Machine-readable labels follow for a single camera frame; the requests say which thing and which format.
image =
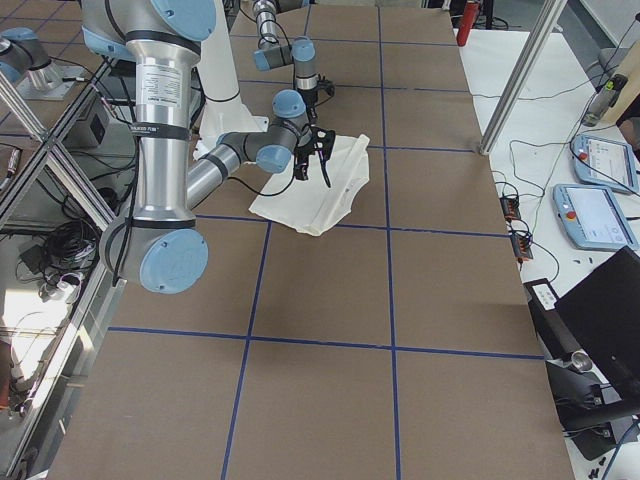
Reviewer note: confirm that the white camera pedestal column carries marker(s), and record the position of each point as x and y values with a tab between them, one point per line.
224	110

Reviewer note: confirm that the aluminium frame post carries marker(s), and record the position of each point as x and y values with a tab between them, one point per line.
524	65

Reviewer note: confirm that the near orange terminal box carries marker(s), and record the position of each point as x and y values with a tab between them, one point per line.
521	244

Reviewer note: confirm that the orange terminal box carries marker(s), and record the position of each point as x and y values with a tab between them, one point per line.
521	244
510	208

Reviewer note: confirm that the blue teach pendant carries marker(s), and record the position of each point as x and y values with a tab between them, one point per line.
592	218
605	162

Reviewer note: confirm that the cream long-sleeve cat shirt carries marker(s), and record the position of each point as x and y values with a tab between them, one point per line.
314	206

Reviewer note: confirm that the far blue teach pendant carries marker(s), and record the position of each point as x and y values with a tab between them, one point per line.
605	162

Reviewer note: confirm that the far orange terminal box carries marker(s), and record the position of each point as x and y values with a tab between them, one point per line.
510	208

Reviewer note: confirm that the near blue teach pendant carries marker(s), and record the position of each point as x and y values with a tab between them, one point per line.
592	218

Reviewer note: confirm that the red cardboard tube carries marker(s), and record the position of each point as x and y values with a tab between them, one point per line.
466	22

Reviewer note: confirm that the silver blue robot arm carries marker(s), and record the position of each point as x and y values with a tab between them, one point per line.
191	129
275	49

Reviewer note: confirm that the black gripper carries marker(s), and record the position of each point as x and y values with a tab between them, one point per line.
303	153
311	101

